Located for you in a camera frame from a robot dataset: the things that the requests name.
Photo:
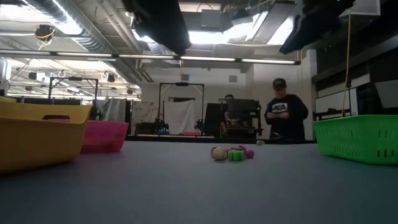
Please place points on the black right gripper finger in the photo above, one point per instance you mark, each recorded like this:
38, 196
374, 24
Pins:
308, 31

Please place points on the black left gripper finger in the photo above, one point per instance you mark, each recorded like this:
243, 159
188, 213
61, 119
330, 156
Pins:
168, 28

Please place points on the green bone decoration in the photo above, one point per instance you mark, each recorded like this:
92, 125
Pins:
235, 155

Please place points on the small black robot arm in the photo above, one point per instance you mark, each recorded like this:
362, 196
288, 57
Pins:
161, 126
199, 124

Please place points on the long ceiling light bar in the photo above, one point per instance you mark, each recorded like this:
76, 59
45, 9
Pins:
146, 56

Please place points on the person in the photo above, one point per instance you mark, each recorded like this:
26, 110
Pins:
286, 115
229, 97

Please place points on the grey cloth sheet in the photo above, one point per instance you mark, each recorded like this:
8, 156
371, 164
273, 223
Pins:
110, 109

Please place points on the black equipment cart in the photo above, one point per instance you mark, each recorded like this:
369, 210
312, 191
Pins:
242, 112

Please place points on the pink tray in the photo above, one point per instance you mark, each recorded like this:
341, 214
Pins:
191, 133

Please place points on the green slotted plastic basket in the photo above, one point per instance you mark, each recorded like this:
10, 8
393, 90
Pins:
357, 140

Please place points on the pink round plastic bowl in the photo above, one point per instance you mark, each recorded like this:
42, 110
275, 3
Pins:
105, 137

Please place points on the yellow rectangular plastic bin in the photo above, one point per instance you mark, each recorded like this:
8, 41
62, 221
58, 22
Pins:
6, 100

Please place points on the orange rectangular plastic bin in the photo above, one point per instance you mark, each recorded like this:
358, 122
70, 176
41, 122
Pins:
37, 143

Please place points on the black frame stand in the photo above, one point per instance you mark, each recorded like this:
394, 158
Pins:
182, 84
74, 78

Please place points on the large silver ventilation duct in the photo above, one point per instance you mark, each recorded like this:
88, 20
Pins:
71, 25

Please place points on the black ceiling-mounted camera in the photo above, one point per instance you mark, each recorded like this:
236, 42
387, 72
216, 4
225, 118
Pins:
44, 32

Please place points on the grey wall panel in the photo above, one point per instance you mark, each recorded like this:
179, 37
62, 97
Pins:
388, 93

